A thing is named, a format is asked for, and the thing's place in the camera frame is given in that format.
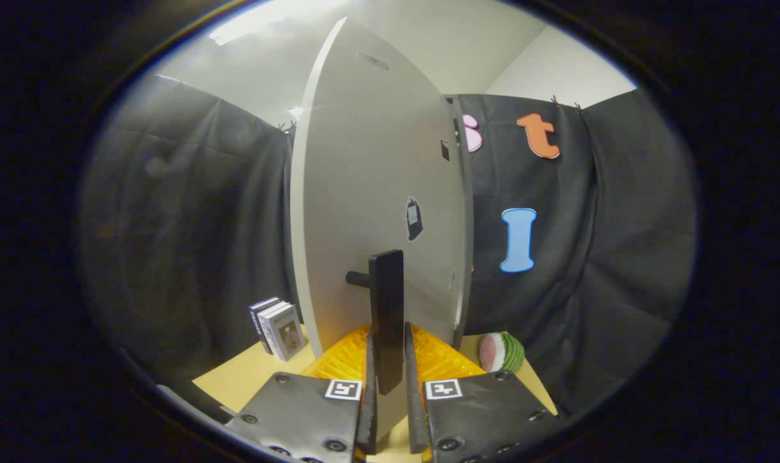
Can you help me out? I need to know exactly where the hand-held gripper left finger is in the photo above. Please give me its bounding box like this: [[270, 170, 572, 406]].
[[222, 323, 379, 463]]

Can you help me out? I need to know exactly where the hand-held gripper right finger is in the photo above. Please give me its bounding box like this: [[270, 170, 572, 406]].
[[404, 322, 561, 463]]

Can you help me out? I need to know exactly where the black door handle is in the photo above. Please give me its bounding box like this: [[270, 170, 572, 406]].
[[346, 250, 405, 396]]

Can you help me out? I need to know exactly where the grey shoe cabinet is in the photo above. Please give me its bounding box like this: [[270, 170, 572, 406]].
[[444, 95, 475, 353]]

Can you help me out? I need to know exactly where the white shoe cabinet door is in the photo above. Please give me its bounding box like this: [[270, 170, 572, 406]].
[[289, 17, 467, 454]]

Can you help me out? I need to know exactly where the watermelon slice toy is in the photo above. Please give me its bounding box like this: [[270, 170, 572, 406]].
[[478, 332, 526, 374]]

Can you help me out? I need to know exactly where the grey book with figure cover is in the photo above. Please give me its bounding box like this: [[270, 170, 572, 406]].
[[264, 304, 308, 362]]

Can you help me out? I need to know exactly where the thin white book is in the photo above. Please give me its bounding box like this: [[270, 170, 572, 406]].
[[258, 300, 292, 358]]

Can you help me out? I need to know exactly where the black backdrop cloth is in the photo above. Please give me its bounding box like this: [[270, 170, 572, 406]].
[[81, 74, 696, 419]]

